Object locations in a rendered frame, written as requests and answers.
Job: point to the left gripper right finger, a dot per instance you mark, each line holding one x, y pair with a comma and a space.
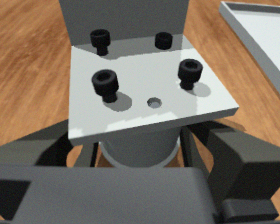
245, 167

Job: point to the dark grey cylinder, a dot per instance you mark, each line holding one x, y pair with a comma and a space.
153, 149

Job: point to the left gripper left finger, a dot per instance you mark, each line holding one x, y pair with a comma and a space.
47, 147

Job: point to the white rimmed tray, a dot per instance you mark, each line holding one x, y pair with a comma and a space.
263, 22

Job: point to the black socket head screw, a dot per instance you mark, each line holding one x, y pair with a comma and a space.
163, 40
189, 72
106, 84
100, 39

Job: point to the grey l-shaped bracket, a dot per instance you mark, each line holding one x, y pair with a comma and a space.
145, 73

